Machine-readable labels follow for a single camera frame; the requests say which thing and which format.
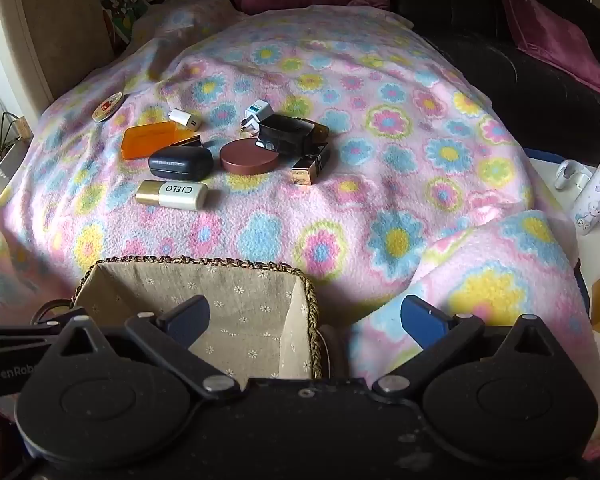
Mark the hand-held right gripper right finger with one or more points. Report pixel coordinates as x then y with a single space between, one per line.
422 322

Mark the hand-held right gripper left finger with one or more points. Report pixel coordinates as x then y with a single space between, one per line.
190 315

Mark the woven fabric-lined basket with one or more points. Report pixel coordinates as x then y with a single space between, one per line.
250 305

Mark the cream tube with gold cap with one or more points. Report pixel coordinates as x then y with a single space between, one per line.
172 195

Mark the black oval case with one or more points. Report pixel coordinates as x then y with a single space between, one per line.
180 163

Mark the brown round compact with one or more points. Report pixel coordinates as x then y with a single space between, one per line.
247 157

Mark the orange translucent soap box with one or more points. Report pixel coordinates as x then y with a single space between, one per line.
152 141

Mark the gold and black lipstick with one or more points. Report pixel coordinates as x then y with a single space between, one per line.
310 166

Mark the white USB charger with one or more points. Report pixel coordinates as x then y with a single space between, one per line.
185 119

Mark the black square compact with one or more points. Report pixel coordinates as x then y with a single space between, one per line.
282 132

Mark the amber glass bottle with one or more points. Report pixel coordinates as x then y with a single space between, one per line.
321 134

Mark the white travel adapter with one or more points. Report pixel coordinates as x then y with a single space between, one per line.
257 111

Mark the white planter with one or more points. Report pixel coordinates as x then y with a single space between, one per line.
2 170

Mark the floral fleece blanket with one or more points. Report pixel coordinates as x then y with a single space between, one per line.
380 160

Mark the small wooden block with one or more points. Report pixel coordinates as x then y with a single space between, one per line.
25 128

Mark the white plastic clip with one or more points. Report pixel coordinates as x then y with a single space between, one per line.
572 172

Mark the round printed badge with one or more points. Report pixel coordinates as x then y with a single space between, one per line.
109 106

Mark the black leather sofa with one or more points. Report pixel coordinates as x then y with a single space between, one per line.
505 80

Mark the beige upholstered panel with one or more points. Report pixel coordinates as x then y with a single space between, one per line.
50 25

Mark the cartoon picture book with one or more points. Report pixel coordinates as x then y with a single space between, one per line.
120 5

